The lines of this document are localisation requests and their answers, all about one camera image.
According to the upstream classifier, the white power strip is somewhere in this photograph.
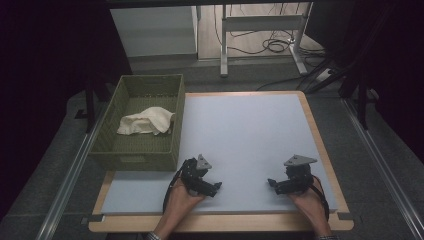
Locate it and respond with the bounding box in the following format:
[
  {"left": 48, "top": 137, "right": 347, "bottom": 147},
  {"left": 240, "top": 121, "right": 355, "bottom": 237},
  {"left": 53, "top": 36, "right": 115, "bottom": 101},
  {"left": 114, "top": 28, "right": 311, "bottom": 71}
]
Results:
[{"left": 314, "top": 67, "right": 334, "bottom": 83}]

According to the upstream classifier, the white cabinet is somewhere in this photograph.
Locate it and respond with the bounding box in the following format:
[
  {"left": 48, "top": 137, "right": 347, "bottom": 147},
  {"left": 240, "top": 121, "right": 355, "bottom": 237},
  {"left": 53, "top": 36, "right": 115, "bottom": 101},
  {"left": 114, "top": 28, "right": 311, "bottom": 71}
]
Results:
[{"left": 109, "top": 5, "right": 200, "bottom": 58}]

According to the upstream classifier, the green woven basket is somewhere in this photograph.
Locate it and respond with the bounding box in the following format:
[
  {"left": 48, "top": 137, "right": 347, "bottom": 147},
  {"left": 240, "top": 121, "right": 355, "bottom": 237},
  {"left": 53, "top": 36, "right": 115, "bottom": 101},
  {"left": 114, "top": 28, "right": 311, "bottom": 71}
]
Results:
[{"left": 87, "top": 73, "right": 186, "bottom": 173}]

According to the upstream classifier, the person's left hand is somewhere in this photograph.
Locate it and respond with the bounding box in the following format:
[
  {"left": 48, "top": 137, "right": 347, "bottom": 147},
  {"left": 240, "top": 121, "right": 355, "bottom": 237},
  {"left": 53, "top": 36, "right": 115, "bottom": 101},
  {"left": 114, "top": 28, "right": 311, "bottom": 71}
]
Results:
[{"left": 163, "top": 179, "right": 206, "bottom": 232}]

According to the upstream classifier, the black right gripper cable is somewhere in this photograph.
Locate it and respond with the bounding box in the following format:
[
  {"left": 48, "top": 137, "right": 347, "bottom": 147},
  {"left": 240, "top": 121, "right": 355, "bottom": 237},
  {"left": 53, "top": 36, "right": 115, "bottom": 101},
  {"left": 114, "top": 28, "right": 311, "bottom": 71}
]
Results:
[{"left": 309, "top": 174, "right": 331, "bottom": 223}]

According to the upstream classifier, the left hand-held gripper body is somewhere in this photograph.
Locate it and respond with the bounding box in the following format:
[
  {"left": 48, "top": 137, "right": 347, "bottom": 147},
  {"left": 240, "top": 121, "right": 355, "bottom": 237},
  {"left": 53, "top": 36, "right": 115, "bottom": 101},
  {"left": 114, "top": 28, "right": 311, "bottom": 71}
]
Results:
[{"left": 179, "top": 153, "right": 213, "bottom": 195}]

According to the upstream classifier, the cream cloth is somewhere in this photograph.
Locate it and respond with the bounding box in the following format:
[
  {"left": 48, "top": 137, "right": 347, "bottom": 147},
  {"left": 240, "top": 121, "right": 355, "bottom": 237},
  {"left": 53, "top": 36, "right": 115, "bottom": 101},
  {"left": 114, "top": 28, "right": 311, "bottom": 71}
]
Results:
[{"left": 116, "top": 106, "right": 176, "bottom": 137}]

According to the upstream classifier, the pale blue table mat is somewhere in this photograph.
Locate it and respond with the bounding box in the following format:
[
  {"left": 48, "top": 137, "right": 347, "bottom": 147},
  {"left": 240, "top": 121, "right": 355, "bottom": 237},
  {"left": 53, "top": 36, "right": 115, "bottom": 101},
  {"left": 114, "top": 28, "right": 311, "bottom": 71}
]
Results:
[{"left": 100, "top": 93, "right": 339, "bottom": 216}]

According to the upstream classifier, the white desk frame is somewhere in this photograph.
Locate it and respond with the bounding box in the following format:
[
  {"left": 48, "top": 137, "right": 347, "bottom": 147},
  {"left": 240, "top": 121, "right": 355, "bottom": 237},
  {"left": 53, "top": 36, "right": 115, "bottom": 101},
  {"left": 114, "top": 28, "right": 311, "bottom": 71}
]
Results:
[{"left": 219, "top": 2, "right": 314, "bottom": 79}]

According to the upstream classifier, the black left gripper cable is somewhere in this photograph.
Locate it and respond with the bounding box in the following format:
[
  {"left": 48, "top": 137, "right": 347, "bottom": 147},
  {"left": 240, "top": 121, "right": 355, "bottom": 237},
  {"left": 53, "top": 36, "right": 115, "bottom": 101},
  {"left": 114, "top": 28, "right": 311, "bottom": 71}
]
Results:
[{"left": 162, "top": 162, "right": 187, "bottom": 214}]

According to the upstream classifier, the metal floor rail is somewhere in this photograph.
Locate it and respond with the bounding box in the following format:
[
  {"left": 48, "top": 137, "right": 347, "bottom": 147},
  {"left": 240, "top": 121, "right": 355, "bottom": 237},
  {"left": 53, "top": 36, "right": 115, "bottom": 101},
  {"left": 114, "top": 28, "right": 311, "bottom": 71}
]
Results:
[
  {"left": 34, "top": 101, "right": 113, "bottom": 240},
  {"left": 342, "top": 98, "right": 424, "bottom": 240}
]

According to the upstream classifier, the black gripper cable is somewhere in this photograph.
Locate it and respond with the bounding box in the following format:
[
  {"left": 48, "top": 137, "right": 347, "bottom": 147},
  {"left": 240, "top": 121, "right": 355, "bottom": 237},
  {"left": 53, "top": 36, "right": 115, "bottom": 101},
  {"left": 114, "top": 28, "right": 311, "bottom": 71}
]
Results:
[
  {"left": 309, "top": 174, "right": 331, "bottom": 223},
  {"left": 162, "top": 162, "right": 187, "bottom": 214}
]

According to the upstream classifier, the tangle of black floor cables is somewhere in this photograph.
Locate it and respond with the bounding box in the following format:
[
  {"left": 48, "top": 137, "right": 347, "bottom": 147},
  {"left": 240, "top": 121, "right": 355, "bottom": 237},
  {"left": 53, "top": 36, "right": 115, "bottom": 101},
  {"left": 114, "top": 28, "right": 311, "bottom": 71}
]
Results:
[{"left": 213, "top": 2, "right": 329, "bottom": 58}]

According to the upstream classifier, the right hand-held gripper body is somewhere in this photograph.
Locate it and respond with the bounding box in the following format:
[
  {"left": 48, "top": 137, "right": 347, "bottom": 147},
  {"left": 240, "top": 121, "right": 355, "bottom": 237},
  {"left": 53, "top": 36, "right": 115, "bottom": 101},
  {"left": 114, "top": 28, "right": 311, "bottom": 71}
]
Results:
[{"left": 283, "top": 154, "right": 319, "bottom": 196}]

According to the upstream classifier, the black stand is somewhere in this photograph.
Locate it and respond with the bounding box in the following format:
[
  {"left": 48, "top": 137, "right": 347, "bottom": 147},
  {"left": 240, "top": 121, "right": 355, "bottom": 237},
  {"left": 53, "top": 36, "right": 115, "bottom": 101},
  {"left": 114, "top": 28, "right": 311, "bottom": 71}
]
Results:
[
  {"left": 339, "top": 74, "right": 372, "bottom": 131},
  {"left": 74, "top": 79, "right": 98, "bottom": 134}
]

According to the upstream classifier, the person's right hand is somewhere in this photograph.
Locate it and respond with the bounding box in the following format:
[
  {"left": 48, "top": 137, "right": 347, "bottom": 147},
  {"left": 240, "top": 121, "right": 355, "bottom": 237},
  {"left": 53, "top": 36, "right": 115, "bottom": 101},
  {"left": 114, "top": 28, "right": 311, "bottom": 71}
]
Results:
[{"left": 287, "top": 183, "right": 330, "bottom": 233}]

